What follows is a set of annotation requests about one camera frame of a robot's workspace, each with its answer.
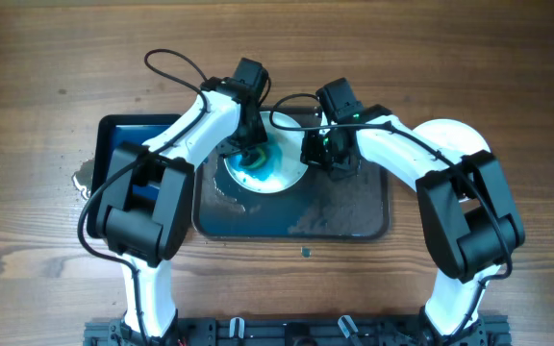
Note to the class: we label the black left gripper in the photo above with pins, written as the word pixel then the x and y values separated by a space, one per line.
pixel 258 133

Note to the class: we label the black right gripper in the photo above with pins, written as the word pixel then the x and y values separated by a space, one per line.
pixel 328 160

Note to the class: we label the green sponge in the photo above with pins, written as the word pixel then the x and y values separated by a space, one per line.
pixel 253 158

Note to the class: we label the white plate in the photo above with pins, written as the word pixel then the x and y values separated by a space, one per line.
pixel 283 168
pixel 452 138

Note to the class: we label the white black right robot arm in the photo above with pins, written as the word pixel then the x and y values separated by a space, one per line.
pixel 469 218

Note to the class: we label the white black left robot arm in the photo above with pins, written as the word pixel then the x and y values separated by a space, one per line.
pixel 142 209

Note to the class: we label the dark grey serving tray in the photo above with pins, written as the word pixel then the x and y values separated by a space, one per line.
pixel 355 208

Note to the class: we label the blue water basin tray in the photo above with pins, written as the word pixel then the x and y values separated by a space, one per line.
pixel 113 134

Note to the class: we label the water puddle on table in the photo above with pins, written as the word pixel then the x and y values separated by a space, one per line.
pixel 82 178

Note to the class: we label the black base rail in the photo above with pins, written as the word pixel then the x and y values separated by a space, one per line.
pixel 491 330

